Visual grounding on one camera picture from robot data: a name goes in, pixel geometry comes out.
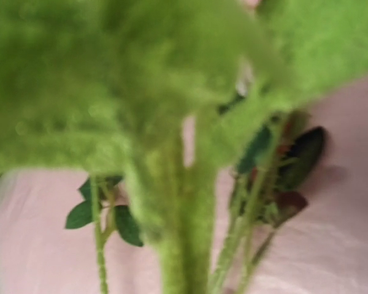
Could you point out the fuzzy green fake plant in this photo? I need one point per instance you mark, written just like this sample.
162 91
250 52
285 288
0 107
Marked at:
169 95

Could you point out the single pink fake rose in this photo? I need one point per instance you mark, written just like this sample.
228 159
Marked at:
265 193

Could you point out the pink fake rose bunch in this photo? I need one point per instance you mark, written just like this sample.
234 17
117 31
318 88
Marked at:
104 206

